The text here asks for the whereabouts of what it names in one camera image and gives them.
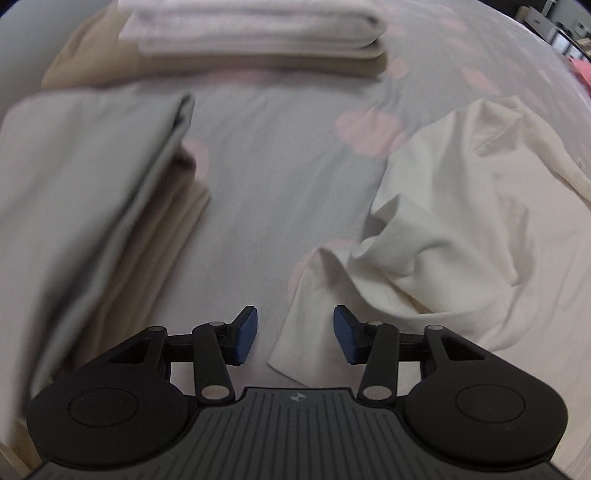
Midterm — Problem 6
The white bedside cabinet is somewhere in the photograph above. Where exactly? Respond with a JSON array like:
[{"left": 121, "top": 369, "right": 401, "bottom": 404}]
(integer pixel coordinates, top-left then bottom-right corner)
[{"left": 519, "top": 2, "right": 591, "bottom": 58}]

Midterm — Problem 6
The cream t-shirt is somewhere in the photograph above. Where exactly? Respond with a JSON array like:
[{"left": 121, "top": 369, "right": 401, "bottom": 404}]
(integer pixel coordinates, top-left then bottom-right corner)
[{"left": 268, "top": 95, "right": 591, "bottom": 388}]

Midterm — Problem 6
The bed with dotted grey sheet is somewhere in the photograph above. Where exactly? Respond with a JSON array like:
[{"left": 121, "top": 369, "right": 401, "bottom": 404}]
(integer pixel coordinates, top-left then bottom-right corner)
[{"left": 0, "top": 0, "right": 591, "bottom": 480}]

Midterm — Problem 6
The white folded garment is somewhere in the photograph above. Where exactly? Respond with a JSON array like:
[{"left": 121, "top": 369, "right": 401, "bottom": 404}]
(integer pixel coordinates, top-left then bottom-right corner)
[{"left": 117, "top": 0, "right": 387, "bottom": 58}]

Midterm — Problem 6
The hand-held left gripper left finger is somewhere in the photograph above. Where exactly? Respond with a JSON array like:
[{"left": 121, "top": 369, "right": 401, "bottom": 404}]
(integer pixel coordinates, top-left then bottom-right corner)
[{"left": 78, "top": 305, "right": 259, "bottom": 407}]

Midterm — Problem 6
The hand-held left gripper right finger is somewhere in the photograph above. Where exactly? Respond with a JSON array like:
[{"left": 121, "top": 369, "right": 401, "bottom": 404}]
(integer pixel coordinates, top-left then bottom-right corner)
[{"left": 332, "top": 305, "right": 509, "bottom": 407}]

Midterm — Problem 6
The beige folded garment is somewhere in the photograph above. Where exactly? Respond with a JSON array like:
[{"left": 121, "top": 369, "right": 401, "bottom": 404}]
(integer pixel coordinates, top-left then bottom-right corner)
[
  {"left": 65, "top": 143, "right": 213, "bottom": 370},
  {"left": 41, "top": 9, "right": 389, "bottom": 90}
]

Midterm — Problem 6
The pink pillow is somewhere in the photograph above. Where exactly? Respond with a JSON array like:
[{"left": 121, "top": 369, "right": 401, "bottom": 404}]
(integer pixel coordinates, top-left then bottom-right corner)
[{"left": 570, "top": 58, "right": 591, "bottom": 93}]

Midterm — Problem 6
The grey folded garment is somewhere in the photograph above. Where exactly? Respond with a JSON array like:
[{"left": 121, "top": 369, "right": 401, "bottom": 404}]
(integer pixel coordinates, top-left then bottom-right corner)
[{"left": 0, "top": 90, "right": 195, "bottom": 407}]

